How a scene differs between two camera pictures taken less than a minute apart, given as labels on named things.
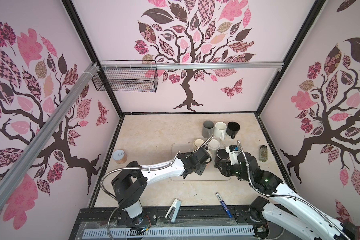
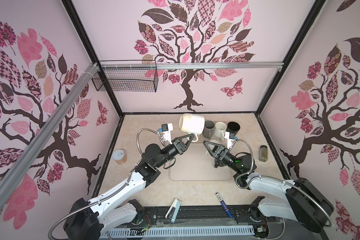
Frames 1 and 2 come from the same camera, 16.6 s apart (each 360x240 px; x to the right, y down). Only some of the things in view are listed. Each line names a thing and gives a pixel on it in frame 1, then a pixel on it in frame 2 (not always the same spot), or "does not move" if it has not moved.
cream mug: (198, 142) -> (192, 123)
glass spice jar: (263, 153) does not move
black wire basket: (127, 75) does not move
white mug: (220, 130) does not move
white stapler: (173, 210) does not move
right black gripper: (225, 165) -> (222, 154)
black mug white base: (232, 129) does not move
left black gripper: (201, 169) -> (179, 145)
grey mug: (207, 129) does not move
